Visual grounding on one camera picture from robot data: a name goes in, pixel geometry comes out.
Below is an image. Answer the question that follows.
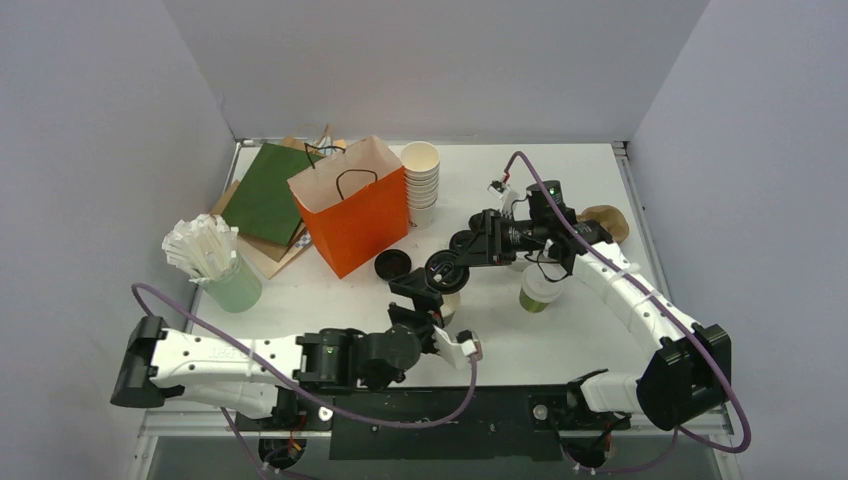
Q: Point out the green paper cup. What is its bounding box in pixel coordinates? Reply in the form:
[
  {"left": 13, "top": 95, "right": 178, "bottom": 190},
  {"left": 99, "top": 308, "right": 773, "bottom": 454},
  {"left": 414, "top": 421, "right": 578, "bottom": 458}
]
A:
[
  {"left": 440, "top": 292, "right": 461, "bottom": 326},
  {"left": 519, "top": 290, "right": 549, "bottom": 313}
]

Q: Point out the black plastic lid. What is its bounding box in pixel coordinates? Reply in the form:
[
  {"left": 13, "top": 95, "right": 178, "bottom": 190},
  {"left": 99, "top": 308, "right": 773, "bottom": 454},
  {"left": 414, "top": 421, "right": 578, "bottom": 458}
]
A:
[{"left": 424, "top": 249, "right": 470, "bottom": 294}]

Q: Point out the white plastic lid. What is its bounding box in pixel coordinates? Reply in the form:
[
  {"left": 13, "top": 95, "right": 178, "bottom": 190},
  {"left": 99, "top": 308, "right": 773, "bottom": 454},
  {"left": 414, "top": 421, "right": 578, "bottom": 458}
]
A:
[{"left": 520, "top": 263, "right": 567, "bottom": 304}]

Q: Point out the orange paper bag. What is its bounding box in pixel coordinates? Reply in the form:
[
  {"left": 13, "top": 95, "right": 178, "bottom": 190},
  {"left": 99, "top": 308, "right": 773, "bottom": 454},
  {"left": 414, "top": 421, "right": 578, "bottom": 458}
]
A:
[{"left": 288, "top": 136, "right": 409, "bottom": 278}]

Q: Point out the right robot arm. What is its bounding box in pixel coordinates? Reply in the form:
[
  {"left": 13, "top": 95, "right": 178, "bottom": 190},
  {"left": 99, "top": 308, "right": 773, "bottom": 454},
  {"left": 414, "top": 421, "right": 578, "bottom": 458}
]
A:
[{"left": 425, "top": 179, "right": 731, "bottom": 431}]

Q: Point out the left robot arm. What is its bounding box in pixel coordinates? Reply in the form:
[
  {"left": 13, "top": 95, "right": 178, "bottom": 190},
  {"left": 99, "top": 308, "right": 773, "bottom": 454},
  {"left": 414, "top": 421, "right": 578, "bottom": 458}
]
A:
[{"left": 110, "top": 268, "right": 444, "bottom": 430}]

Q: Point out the loose black lid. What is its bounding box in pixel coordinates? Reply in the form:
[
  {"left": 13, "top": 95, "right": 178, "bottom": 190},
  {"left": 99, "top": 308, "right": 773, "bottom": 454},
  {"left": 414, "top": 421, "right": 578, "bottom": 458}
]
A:
[{"left": 374, "top": 249, "right": 412, "bottom": 282}]

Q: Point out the stack of paper cups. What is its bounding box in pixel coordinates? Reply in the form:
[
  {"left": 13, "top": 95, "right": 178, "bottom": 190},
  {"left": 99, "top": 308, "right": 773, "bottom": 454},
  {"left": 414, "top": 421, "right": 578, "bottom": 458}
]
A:
[{"left": 400, "top": 141, "right": 441, "bottom": 228}]

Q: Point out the stack of pulp cup carriers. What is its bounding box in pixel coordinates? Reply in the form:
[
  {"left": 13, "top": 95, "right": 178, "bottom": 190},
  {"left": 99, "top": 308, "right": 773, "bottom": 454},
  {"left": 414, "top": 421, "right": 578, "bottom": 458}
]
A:
[{"left": 577, "top": 205, "right": 630, "bottom": 244}]

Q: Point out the checkered paper bag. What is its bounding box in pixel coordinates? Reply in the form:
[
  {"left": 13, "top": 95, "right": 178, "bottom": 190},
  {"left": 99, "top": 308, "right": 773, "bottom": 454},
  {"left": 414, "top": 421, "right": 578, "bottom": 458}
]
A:
[{"left": 290, "top": 229, "right": 312, "bottom": 250}]

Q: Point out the green cup holder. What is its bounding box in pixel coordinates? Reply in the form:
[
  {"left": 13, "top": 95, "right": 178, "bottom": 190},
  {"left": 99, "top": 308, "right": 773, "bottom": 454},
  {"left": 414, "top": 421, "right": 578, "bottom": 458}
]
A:
[{"left": 196, "top": 253, "right": 263, "bottom": 313}]

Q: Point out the green paper bag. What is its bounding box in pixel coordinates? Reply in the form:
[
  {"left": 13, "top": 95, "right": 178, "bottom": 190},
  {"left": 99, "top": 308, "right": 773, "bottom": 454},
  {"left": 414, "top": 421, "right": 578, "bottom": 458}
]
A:
[{"left": 222, "top": 144, "right": 323, "bottom": 245}]

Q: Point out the white wrapped straws bundle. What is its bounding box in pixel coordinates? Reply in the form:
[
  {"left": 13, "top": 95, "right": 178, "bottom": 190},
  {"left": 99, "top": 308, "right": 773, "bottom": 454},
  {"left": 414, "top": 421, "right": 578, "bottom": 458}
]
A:
[{"left": 161, "top": 214, "right": 239, "bottom": 283}]

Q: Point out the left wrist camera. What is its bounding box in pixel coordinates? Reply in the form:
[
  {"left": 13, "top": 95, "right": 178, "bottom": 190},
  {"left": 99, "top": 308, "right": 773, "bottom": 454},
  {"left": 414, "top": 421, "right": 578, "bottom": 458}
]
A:
[{"left": 432, "top": 327, "right": 483, "bottom": 370}]

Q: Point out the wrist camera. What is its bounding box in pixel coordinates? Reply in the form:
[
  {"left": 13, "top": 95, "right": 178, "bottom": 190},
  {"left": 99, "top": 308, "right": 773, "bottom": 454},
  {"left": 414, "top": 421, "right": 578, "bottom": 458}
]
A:
[
  {"left": 432, "top": 327, "right": 483, "bottom": 370},
  {"left": 488, "top": 180, "right": 520, "bottom": 218}
]

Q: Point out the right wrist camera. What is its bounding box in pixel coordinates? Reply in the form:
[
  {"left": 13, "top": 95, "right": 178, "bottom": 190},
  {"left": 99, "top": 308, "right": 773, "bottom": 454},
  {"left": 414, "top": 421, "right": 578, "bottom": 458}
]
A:
[{"left": 488, "top": 180, "right": 520, "bottom": 218}]

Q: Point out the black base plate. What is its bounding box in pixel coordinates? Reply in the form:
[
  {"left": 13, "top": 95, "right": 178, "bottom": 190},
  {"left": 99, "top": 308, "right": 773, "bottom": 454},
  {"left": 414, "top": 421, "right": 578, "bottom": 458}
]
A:
[{"left": 235, "top": 384, "right": 664, "bottom": 463}]

